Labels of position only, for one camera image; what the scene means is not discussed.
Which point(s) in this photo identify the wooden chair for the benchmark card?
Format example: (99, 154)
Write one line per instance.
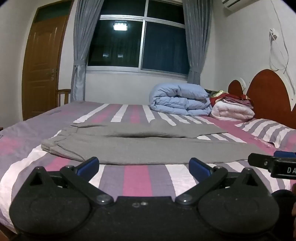
(63, 96)

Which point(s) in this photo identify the white folded blanket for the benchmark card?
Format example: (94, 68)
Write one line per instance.
(231, 112)

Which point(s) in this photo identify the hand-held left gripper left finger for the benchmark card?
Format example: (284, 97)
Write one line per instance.
(89, 165)

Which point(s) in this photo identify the brown wooden door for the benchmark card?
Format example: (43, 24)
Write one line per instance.
(44, 64)

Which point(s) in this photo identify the white air conditioner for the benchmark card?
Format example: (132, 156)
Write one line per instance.
(232, 3)

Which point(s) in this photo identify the grey pants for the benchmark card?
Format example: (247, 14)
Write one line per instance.
(138, 148)

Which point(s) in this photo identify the striped pink purple bed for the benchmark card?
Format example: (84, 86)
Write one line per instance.
(143, 177)

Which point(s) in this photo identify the light blue folded duvet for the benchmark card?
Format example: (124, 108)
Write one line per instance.
(178, 99)

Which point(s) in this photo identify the striped pillow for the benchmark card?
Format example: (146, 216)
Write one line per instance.
(266, 129)

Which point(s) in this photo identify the red-brown wooden headboard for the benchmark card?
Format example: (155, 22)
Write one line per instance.
(268, 92)

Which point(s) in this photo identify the pink folded clothes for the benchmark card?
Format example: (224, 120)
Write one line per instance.
(240, 102)

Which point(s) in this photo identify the white-framed window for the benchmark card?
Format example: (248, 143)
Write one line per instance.
(138, 41)

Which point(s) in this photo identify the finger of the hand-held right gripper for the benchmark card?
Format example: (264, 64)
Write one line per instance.
(285, 153)
(260, 160)

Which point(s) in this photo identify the red folded cloth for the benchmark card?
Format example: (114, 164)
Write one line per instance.
(217, 99)

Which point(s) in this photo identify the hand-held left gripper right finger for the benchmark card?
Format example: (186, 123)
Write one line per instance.
(198, 166)

